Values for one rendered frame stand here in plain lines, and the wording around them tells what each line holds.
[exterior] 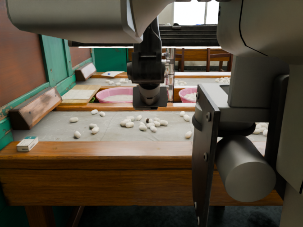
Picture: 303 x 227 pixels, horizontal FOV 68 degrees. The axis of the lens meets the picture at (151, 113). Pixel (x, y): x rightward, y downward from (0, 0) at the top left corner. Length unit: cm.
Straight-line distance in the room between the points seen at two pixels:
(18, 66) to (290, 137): 88
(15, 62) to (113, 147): 47
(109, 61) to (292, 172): 353
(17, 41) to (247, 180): 88
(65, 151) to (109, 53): 300
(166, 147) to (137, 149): 9
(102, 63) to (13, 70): 284
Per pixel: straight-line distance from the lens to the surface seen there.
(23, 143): 78
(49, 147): 77
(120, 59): 362
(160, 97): 67
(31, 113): 88
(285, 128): 21
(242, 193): 23
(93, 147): 72
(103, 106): 106
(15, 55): 94
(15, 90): 92
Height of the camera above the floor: 112
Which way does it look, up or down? 22 degrees down
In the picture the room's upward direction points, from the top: straight up
